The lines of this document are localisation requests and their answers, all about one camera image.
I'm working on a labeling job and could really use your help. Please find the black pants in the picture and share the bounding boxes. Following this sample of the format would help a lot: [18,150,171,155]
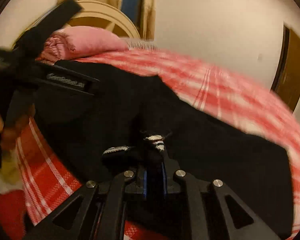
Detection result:
[34,61,294,239]

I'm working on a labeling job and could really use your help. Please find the person's left hand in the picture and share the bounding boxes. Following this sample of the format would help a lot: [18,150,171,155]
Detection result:
[0,104,36,151]

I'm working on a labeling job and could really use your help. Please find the red plaid bed sheet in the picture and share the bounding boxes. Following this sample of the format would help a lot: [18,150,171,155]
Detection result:
[17,50,300,239]

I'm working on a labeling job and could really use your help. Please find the pink folded blanket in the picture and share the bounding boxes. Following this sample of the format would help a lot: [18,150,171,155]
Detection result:
[37,26,128,62]

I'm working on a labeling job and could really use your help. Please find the cream round headboard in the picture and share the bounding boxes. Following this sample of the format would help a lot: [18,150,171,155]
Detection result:
[65,0,140,39]

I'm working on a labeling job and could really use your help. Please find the striped pillow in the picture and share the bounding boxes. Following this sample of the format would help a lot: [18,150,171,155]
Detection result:
[122,37,157,50]

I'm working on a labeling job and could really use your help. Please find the window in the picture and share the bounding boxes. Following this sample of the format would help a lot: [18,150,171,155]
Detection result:
[121,0,142,28]

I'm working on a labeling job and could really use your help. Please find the beige right curtain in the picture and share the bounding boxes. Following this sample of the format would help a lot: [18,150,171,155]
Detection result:
[140,0,156,40]

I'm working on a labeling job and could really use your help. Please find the brown wooden door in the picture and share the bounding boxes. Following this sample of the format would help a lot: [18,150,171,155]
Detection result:
[271,25,300,111]

